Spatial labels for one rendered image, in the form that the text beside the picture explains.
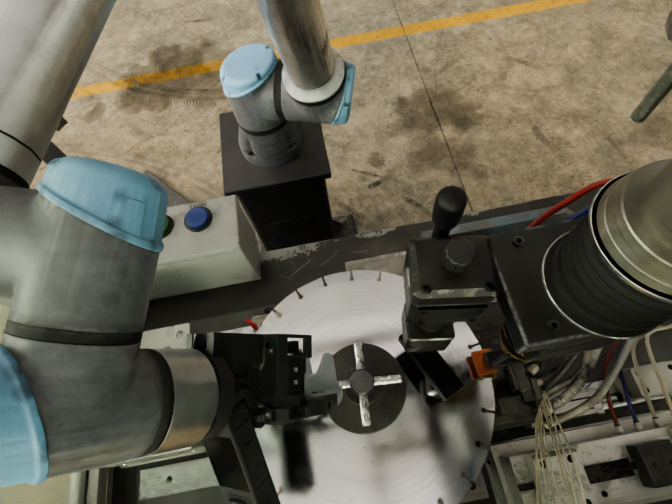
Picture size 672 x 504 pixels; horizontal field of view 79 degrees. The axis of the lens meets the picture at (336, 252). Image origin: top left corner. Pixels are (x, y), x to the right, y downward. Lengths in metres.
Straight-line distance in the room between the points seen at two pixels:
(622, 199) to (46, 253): 0.31
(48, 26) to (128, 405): 0.30
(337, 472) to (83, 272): 0.39
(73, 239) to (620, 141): 2.16
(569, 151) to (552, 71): 0.49
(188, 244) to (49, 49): 0.41
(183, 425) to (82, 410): 0.07
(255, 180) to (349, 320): 0.49
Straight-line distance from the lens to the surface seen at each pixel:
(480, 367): 0.56
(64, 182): 0.29
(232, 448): 0.39
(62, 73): 0.42
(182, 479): 0.80
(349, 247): 0.84
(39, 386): 0.28
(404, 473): 0.55
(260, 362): 0.40
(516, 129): 2.12
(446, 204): 0.27
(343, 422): 0.54
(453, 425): 0.56
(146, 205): 0.29
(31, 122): 0.40
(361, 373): 0.50
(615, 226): 0.24
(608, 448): 0.72
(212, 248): 0.72
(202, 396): 0.33
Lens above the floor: 1.50
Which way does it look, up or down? 64 degrees down
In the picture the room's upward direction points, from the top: 10 degrees counter-clockwise
